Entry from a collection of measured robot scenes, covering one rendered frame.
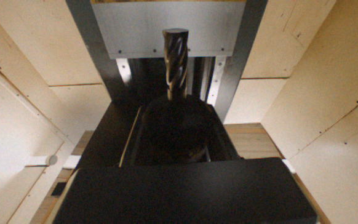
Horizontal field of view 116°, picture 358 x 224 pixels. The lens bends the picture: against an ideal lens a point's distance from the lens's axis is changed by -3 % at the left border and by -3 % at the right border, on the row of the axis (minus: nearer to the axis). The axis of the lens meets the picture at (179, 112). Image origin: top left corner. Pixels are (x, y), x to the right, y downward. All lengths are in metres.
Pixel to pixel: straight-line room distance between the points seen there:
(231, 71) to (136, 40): 0.43
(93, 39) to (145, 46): 0.21
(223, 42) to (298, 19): 0.74
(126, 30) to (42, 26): 0.74
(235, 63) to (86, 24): 0.61
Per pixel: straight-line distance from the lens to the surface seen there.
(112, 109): 0.64
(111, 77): 0.66
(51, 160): 1.08
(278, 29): 1.14
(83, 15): 0.61
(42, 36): 1.20
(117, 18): 0.52
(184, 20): 0.49
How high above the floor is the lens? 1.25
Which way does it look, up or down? 43 degrees up
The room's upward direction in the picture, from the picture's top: 180 degrees clockwise
